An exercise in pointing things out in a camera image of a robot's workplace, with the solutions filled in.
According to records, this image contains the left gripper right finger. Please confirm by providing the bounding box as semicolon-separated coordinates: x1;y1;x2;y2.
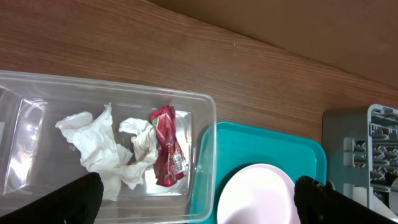
294;175;395;224

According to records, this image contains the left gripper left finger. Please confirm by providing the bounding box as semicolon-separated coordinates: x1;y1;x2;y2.
1;172;104;224

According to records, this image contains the pink round plate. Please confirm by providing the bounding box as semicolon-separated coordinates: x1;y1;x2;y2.
216;164;300;224

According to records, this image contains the white tissue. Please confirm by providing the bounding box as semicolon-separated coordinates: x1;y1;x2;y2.
55;103;159;202

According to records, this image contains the red snack wrapper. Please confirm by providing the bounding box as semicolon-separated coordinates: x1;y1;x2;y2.
150;106;188;187

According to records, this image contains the clear plastic waste bin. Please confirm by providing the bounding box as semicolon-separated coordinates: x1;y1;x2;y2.
1;71;217;223

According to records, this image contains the grey dishwasher rack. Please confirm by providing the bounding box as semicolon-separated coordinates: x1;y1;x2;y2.
322;104;397;215

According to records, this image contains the teal serving tray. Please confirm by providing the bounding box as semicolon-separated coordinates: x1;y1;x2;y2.
189;121;327;224

